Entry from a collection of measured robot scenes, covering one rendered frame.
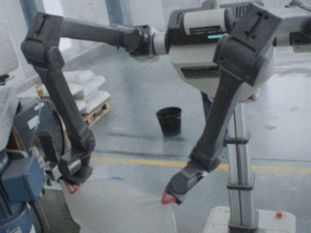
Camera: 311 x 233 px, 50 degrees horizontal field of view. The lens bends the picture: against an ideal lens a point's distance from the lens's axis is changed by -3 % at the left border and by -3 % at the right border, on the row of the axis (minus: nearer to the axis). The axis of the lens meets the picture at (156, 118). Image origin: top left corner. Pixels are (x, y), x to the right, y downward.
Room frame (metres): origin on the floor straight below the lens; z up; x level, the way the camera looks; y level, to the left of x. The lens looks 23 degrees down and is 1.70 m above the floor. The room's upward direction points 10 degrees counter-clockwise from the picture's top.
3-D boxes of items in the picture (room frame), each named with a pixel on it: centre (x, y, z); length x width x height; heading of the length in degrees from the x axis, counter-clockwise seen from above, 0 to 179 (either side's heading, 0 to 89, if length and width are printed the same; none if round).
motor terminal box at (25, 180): (0.78, 0.38, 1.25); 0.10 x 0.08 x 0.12; 179
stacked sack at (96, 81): (4.52, 0.93, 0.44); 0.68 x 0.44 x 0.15; 154
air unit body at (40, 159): (1.07, 0.45, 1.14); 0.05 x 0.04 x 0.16; 154
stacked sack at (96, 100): (4.52, 0.91, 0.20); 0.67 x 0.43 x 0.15; 154
